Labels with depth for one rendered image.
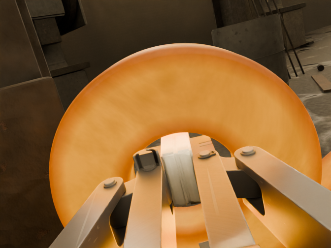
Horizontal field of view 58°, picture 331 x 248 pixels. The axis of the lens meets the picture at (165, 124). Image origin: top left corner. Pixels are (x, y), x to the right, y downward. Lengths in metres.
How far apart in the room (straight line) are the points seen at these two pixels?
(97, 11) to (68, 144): 6.85
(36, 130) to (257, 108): 0.27
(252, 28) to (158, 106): 2.39
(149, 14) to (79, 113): 7.42
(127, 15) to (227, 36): 4.92
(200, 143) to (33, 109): 0.24
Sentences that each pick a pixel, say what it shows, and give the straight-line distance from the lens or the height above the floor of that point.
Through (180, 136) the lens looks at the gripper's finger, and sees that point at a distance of 0.16.
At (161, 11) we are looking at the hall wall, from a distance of 7.77.
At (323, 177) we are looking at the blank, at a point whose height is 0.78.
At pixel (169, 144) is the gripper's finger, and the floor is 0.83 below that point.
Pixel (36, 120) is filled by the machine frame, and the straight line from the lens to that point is 0.37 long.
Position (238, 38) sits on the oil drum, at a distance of 2.53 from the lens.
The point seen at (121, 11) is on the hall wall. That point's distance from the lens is 7.25.
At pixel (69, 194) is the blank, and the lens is 0.18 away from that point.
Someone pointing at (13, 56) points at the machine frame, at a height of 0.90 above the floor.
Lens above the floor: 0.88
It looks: 15 degrees down
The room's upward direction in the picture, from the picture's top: 14 degrees counter-clockwise
